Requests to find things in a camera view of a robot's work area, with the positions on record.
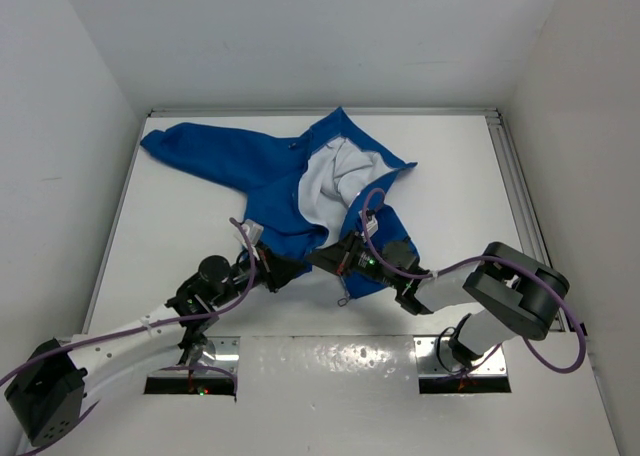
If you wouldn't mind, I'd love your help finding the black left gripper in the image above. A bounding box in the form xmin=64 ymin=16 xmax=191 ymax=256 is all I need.
xmin=211 ymin=238 xmax=304 ymax=307

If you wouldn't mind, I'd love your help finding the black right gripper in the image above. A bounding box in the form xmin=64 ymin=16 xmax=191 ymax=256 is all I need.
xmin=305 ymin=229 xmax=402 ymax=290

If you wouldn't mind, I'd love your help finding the blue zip-up jacket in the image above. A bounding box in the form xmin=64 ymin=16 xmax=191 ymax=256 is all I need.
xmin=141 ymin=108 xmax=414 ymax=299

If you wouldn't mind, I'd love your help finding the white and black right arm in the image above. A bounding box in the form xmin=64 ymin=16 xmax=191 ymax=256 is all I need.
xmin=306 ymin=231 xmax=570 ymax=369

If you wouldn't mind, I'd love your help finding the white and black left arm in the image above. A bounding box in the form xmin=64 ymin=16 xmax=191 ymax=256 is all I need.
xmin=5 ymin=243 xmax=309 ymax=448

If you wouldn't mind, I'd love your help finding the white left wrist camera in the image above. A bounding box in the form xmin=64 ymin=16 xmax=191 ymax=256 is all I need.
xmin=242 ymin=219 xmax=264 ymax=245

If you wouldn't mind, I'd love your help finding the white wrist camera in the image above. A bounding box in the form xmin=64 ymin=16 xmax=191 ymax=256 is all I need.
xmin=242 ymin=219 xmax=264 ymax=245
xmin=363 ymin=210 xmax=379 ymax=237

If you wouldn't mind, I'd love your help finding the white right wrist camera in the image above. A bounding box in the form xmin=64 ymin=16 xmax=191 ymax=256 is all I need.
xmin=363 ymin=210 xmax=379 ymax=237

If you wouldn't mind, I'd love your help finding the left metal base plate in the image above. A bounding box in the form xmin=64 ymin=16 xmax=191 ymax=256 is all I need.
xmin=151 ymin=336 xmax=240 ymax=377

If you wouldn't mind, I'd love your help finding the metal base plate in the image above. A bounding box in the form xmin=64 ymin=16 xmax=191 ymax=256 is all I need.
xmin=413 ymin=336 xmax=508 ymax=379
xmin=151 ymin=336 xmax=240 ymax=377

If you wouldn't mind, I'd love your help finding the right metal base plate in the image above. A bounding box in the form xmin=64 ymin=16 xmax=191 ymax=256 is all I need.
xmin=413 ymin=336 xmax=508 ymax=379

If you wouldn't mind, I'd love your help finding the aluminium frame rail left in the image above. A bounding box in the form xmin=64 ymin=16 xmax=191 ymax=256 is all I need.
xmin=14 ymin=110 xmax=154 ymax=456

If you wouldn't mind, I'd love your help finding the aluminium frame rail back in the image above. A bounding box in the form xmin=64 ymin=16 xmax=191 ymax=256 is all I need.
xmin=148 ymin=107 xmax=500 ymax=118

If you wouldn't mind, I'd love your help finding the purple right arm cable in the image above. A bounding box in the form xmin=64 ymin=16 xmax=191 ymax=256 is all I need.
xmin=360 ymin=187 xmax=587 ymax=377

